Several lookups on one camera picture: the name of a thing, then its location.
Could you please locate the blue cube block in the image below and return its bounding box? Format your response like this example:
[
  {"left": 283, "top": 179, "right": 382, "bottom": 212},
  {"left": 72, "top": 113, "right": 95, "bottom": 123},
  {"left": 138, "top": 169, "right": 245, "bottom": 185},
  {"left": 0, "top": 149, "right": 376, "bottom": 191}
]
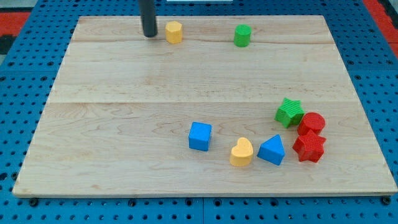
[{"left": 188, "top": 122, "right": 212, "bottom": 151}]

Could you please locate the yellow hexagon block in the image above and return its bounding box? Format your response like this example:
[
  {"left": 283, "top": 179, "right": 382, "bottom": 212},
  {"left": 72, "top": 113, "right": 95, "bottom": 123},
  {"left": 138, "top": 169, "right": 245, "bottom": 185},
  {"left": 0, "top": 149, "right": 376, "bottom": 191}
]
[{"left": 165, "top": 21, "right": 183, "bottom": 44}]

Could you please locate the light wooden board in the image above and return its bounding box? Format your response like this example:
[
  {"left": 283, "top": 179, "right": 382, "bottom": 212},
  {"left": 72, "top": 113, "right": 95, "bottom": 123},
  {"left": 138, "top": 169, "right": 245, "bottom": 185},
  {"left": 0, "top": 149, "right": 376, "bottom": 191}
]
[{"left": 12, "top": 16, "right": 397, "bottom": 198}]

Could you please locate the yellow heart block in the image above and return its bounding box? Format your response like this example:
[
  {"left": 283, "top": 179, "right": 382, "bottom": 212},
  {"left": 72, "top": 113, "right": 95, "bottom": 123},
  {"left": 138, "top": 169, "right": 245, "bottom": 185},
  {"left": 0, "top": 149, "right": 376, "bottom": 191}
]
[{"left": 229, "top": 137, "right": 254, "bottom": 167}]

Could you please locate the blue triangle block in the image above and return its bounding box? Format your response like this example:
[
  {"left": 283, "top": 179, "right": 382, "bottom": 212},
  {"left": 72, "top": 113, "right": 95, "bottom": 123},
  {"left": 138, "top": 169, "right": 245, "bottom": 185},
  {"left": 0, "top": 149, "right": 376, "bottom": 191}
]
[{"left": 257, "top": 134, "right": 285, "bottom": 166}]

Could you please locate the green cylinder block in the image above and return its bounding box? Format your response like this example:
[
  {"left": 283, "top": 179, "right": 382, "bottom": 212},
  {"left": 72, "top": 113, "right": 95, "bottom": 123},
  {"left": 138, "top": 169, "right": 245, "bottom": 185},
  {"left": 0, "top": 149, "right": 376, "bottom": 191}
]
[{"left": 233, "top": 24, "right": 252, "bottom": 47}]

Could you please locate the green star block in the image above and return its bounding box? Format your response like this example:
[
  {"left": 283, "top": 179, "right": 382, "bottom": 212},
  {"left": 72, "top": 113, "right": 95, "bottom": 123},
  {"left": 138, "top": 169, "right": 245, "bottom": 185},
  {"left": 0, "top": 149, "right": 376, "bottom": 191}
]
[{"left": 274, "top": 98, "right": 305, "bottom": 128}]

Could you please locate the red star block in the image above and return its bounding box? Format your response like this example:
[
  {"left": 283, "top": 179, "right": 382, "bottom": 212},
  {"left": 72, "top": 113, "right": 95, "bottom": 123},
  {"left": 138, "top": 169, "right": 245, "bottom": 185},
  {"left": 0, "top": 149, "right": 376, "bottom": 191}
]
[{"left": 292, "top": 130, "right": 326, "bottom": 163}]

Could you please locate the red cylinder block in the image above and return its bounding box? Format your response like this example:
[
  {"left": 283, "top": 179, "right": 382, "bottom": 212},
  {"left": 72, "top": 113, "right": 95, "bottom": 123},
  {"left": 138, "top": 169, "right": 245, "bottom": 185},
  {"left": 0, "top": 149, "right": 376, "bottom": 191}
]
[{"left": 297, "top": 112, "right": 326, "bottom": 136}]

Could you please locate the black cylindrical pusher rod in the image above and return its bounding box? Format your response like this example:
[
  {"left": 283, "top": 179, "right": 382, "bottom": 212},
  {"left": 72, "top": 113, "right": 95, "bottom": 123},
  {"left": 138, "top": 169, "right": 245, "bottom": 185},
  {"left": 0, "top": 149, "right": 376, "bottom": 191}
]
[{"left": 138, "top": 0, "right": 158, "bottom": 38}]

